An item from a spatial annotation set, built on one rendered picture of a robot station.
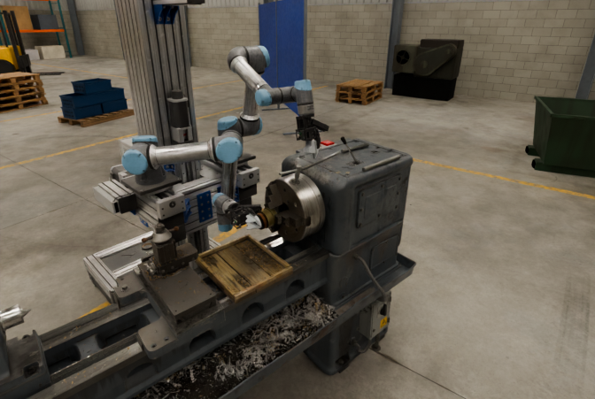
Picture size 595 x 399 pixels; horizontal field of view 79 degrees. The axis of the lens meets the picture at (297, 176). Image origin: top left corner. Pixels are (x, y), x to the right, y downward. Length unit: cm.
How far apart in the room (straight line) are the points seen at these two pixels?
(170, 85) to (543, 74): 1016
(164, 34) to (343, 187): 119
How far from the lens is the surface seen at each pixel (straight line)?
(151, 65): 208
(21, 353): 156
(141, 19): 204
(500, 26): 1136
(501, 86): 1143
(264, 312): 174
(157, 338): 146
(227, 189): 192
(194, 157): 172
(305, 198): 163
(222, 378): 174
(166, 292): 152
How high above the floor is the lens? 191
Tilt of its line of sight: 23 degrees down
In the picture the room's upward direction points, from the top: straight up
